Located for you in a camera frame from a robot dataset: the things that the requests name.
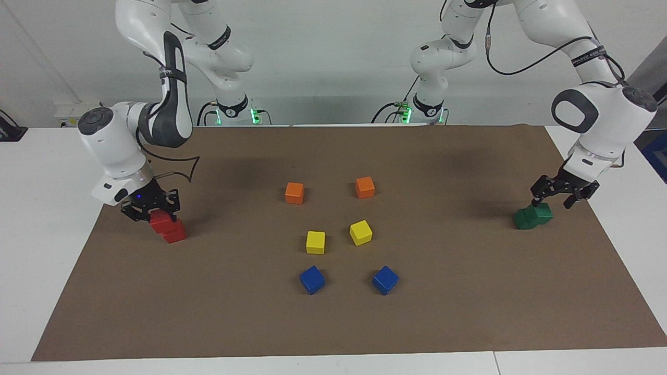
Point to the green wooden block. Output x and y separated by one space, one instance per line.
521 220
542 213

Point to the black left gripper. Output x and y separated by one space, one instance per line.
565 185

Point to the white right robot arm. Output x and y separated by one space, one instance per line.
112 146

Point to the blue wooden block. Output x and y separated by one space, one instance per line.
385 280
312 280

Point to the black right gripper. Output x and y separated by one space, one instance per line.
146 197

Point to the red wooden block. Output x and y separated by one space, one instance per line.
160 223
176 233

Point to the blue crate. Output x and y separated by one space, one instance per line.
657 156

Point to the yellow wooden block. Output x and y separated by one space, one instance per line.
360 233
315 242

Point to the orange wooden block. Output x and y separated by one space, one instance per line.
365 187
294 193

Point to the black stand foot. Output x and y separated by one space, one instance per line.
10 131

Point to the white power strip box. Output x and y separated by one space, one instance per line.
68 112

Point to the brown table mat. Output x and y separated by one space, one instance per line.
333 323

